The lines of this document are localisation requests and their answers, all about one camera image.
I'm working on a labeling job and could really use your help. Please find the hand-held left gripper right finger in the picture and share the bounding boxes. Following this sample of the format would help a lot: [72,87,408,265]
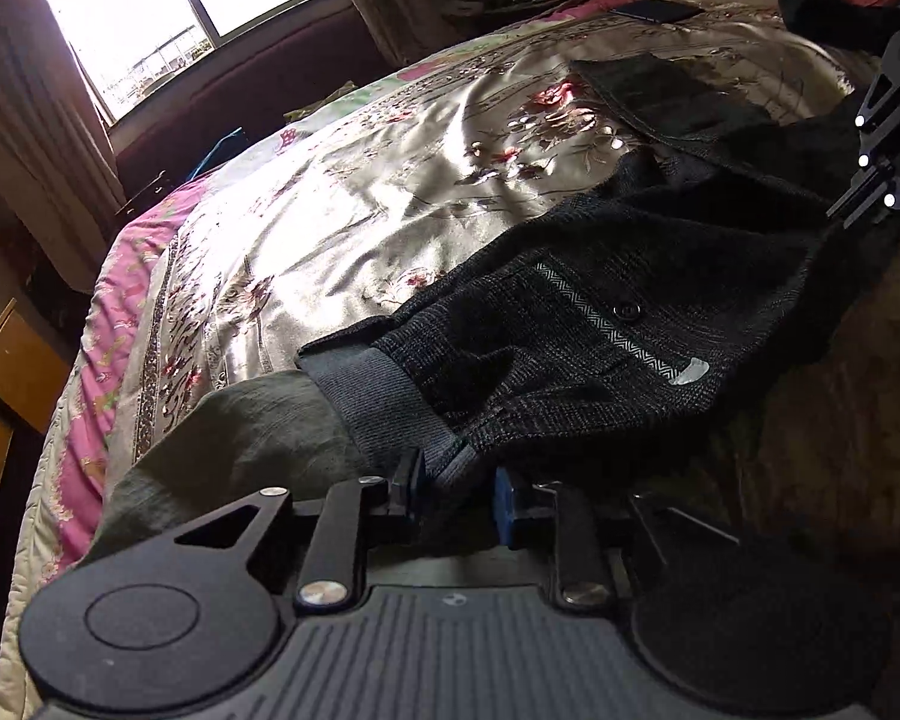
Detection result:
[495,465,743,612]

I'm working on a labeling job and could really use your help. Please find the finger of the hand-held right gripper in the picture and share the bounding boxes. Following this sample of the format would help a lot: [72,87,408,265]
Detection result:
[827,79,900,232]

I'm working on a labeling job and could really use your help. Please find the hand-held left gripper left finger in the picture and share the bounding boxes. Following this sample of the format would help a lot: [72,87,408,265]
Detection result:
[172,448,430,612]

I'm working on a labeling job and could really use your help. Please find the dark plaid pants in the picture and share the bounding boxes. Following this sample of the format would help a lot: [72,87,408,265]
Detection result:
[82,52,900,563]

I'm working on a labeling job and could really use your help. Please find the black cloth bundle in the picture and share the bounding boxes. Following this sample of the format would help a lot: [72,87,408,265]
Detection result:
[778,0,900,55]

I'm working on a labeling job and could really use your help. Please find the dark smartphone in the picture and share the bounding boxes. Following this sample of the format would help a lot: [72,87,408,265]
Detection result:
[613,0,706,26]

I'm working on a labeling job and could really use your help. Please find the floral satin bedspread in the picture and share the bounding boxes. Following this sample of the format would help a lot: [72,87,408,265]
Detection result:
[0,0,900,720]

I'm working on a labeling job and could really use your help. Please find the wooden chair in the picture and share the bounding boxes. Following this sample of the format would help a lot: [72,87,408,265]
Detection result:
[0,298,74,670]

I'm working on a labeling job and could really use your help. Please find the maroon window bench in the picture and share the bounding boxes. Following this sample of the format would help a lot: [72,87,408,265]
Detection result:
[112,0,400,182]

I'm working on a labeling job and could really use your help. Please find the window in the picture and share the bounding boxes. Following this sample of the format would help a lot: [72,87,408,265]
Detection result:
[34,0,346,125]

